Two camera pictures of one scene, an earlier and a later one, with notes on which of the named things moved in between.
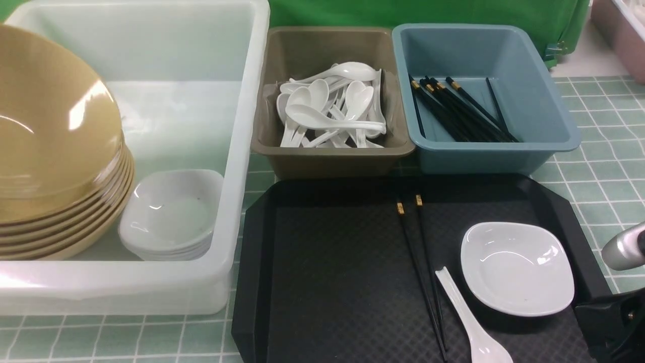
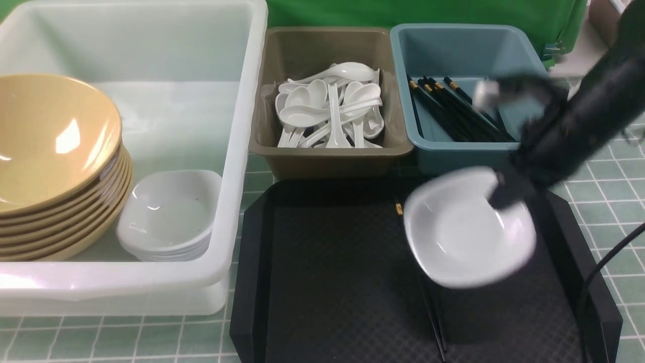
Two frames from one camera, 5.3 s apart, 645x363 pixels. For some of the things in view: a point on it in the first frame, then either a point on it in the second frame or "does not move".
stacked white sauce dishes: [172, 216] does not move
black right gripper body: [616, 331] -> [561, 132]
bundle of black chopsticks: [456, 113] does not move
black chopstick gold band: [401, 213] does not move
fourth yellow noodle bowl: [88, 230] does not move
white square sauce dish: [522, 269] -> [458, 239]
